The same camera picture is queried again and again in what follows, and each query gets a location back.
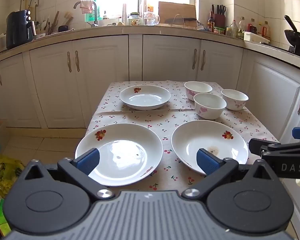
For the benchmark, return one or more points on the green dish soap bottle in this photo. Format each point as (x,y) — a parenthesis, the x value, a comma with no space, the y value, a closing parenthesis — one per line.
(89,17)

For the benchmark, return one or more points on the white pink flower bowl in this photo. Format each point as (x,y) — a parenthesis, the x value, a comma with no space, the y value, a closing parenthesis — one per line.
(236,102)
(210,110)
(197,87)

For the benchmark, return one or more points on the white plastic tray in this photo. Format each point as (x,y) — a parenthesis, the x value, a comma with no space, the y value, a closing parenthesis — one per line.
(256,38)

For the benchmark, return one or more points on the kitchen utensil rack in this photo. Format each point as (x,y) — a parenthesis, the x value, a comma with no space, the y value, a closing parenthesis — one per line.
(56,22)

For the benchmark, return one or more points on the metal faucet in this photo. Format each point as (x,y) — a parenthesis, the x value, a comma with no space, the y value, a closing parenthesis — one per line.
(95,12)

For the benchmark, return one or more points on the black air fryer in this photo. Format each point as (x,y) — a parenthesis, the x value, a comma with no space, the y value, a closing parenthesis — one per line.
(18,30)

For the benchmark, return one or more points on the cherry print tablecloth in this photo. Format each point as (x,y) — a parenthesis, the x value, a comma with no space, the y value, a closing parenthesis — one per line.
(145,120)

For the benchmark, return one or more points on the white fruit print plate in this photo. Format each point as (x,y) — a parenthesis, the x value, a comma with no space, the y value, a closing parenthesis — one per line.
(145,100)
(122,143)
(190,140)

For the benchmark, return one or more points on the black wok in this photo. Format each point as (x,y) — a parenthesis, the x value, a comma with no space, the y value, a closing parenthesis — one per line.
(297,37)

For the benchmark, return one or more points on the yellow plastic bag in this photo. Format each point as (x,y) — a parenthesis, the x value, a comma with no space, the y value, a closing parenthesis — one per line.
(2,171)

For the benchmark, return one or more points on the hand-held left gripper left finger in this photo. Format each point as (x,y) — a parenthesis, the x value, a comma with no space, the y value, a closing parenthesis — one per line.
(88,161)

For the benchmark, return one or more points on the brown cutting board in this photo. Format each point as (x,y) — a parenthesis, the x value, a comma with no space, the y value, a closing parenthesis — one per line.
(177,11)

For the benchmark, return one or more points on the glass pitcher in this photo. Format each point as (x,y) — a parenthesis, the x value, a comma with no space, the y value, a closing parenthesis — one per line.
(151,18)

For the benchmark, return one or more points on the red seasoning bottle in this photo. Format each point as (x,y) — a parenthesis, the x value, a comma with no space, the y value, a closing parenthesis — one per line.
(251,27)

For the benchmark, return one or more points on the white kitchen cabinets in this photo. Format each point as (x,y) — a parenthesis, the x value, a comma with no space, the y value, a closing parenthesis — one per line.
(165,60)

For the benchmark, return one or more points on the clear glass bottle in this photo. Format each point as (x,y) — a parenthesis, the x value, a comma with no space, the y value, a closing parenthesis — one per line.
(233,28)

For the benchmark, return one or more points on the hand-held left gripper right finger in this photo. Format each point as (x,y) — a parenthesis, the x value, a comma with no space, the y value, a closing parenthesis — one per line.
(207,162)

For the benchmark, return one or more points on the printed glass jar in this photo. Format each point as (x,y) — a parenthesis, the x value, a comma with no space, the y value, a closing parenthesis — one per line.
(135,20)

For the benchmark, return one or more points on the white slim bottle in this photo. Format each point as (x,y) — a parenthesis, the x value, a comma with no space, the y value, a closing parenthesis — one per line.
(124,15)

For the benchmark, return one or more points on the pink cloth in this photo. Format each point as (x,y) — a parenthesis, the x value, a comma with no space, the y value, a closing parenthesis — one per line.
(86,6)

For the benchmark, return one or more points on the clear bottle white cap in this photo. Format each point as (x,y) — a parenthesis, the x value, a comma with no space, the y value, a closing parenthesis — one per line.
(242,27)

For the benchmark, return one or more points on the dark sauce bottle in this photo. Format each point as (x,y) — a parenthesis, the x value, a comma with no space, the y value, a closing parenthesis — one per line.
(210,22)

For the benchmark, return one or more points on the dark red knife block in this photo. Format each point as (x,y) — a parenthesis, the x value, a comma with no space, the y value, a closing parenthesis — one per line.
(218,20)

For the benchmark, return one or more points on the small dark round dish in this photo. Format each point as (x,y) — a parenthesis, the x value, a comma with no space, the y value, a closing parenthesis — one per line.
(63,28)

